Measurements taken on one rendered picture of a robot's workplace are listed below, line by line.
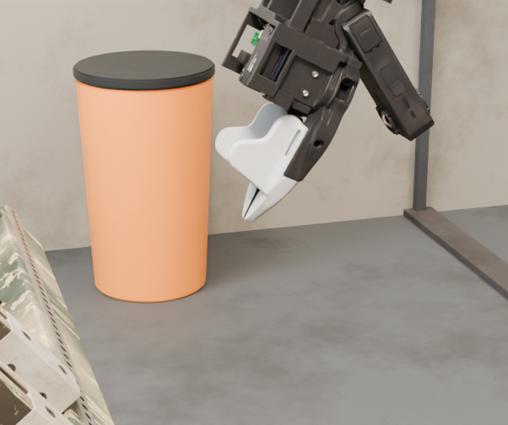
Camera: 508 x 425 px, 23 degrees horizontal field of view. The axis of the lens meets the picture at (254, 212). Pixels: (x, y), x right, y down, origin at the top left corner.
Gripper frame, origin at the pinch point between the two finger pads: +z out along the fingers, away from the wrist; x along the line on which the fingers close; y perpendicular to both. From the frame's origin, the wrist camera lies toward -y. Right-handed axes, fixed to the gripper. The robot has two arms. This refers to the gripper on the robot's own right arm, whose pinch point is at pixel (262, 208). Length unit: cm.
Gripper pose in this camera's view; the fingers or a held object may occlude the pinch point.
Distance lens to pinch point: 97.3
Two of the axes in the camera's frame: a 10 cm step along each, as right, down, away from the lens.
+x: 3.0, 3.2, -9.0
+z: -4.5, 8.8, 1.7
